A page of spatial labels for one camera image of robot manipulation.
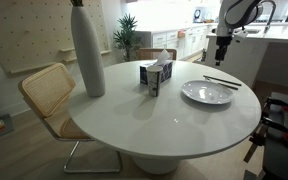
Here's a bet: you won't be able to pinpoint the white kitchen cabinets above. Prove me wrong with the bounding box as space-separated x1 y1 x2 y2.
135 21 218 61

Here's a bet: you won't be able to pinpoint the black robot cart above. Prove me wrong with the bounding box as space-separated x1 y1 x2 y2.
243 91 288 180

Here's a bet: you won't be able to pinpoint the countertop kettle appliance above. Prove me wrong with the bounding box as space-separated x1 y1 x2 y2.
193 8 206 24

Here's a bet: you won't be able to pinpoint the white round plate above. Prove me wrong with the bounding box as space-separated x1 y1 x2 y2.
179 79 235 105

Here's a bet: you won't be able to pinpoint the green potted plant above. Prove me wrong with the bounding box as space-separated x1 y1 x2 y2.
113 13 144 63

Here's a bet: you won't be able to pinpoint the wooden cane back chair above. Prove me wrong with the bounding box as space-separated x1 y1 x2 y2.
136 47 178 62

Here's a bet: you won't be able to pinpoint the white tissue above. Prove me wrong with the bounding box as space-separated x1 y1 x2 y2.
155 49 171 67

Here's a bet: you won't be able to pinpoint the black chopsticks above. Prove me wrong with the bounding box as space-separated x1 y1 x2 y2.
202 74 243 87

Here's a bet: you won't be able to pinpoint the black orange clamp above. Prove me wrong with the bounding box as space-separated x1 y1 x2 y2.
261 116 288 143
266 96 288 113

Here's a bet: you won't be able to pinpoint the wicker chair with chrome frame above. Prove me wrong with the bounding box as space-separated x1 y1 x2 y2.
17 62 123 174

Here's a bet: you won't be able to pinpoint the white table pedestal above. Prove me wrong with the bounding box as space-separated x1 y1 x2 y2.
130 154 182 175

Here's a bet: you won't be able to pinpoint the wooden pegboard with shelves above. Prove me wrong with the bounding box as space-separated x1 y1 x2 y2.
0 0 113 76

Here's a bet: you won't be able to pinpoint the purple patterned tissue box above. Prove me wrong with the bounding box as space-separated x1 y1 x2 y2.
139 59 174 85

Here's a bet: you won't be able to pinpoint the chrome kitchen faucet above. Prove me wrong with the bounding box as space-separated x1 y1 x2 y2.
260 0 278 34

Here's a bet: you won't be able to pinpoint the tall white vase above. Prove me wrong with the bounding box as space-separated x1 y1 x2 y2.
70 4 107 98

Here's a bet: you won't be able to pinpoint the white kitchen island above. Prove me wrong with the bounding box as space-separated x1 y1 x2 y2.
205 23 288 89

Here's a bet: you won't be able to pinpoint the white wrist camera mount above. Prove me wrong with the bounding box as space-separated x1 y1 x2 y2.
231 30 249 44

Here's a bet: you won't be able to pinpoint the white patterned paper cup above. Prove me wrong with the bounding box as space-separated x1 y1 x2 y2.
146 65 164 98

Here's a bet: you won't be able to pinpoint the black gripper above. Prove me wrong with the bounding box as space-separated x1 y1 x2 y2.
214 35 234 67

